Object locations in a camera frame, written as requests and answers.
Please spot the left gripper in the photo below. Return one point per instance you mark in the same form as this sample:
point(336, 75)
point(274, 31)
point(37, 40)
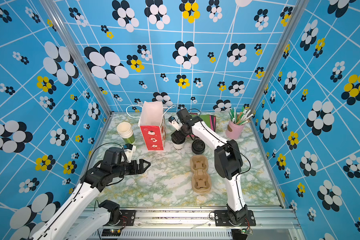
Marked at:
point(135, 170)

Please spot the red white paper bag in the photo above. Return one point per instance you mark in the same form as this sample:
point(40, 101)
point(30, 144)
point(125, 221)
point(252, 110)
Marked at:
point(152, 125)

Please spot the white paper cup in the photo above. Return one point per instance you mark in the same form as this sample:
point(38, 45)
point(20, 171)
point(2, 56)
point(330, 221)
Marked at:
point(178, 147)

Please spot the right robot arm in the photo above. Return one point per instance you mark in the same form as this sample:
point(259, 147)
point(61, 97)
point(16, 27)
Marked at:
point(228, 159)

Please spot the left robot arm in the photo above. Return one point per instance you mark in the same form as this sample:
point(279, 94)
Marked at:
point(115, 164)

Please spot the colourful napkin stack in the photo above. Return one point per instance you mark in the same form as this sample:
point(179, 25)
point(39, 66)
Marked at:
point(209, 120)

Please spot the black cup lid stack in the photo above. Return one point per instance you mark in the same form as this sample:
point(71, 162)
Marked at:
point(198, 147)

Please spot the green paper cup stack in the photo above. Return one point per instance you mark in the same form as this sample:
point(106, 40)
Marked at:
point(125, 131)

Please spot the pink straw holder cup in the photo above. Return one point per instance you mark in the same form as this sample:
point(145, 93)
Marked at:
point(234, 131)

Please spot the brown pulp cup carrier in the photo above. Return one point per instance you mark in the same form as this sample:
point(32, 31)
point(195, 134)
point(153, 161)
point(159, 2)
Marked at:
point(201, 180)

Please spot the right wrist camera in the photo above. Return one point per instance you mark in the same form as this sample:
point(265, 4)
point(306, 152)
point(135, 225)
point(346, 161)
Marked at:
point(172, 120)

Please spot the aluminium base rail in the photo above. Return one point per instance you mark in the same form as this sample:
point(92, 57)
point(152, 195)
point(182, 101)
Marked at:
point(201, 223)

